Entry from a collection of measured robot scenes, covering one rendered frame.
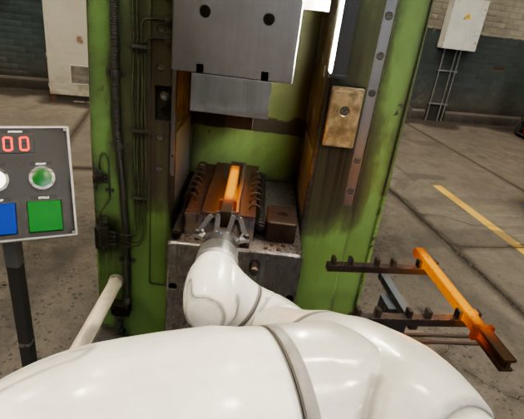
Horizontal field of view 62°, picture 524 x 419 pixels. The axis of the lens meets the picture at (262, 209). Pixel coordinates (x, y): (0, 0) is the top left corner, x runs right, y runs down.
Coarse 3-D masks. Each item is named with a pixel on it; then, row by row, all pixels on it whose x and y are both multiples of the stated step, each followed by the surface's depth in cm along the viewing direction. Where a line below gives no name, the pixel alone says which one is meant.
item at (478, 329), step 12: (420, 252) 122; (432, 264) 117; (432, 276) 114; (444, 276) 112; (444, 288) 108; (456, 288) 107; (456, 300) 103; (468, 312) 99; (468, 324) 97; (480, 324) 94; (468, 336) 96; (480, 336) 94; (492, 336) 92; (492, 348) 89; (504, 348) 88; (492, 360) 89; (504, 360) 85; (516, 360) 86
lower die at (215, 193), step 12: (216, 168) 156; (228, 168) 157; (252, 168) 159; (204, 180) 147; (216, 180) 145; (240, 180) 145; (204, 192) 138; (216, 192) 137; (240, 192) 136; (252, 192) 139; (192, 204) 130; (204, 204) 128; (216, 204) 129; (240, 204) 131; (252, 204) 132; (192, 216) 125; (204, 216) 124; (240, 216) 124; (252, 216) 124; (192, 228) 126; (252, 228) 126
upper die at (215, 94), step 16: (192, 80) 108; (208, 80) 108; (224, 80) 108; (240, 80) 108; (256, 80) 108; (192, 96) 110; (208, 96) 110; (224, 96) 110; (240, 96) 110; (256, 96) 110; (208, 112) 112; (224, 112) 112; (240, 112) 112; (256, 112) 112
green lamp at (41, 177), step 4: (36, 172) 107; (40, 172) 108; (44, 172) 108; (48, 172) 108; (32, 176) 107; (36, 176) 107; (40, 176) 107; (44, 176) 108; (48, 176) 108; (32, 180) 107; (36, 180) 107; (40, 180) 107; (44, 180) 108; (48, 180) 108; (36, 184) 107; (40, 184) 107; (44, 184) 108; (48, 184) 108
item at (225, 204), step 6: (234, 168) 143; (234, 174) 137; (228, 180) 132; (234, 180) 132; (228, 186) 127; (234, 186) 128; (228, 192) 123; (234, 192) 124; (228, 198) 119; (234, 198) 120; (222, 204) 113; (228, 204) 113; (234, 204) 116; (222, 210) 109; (228, 210) 109; (234, 210) 117
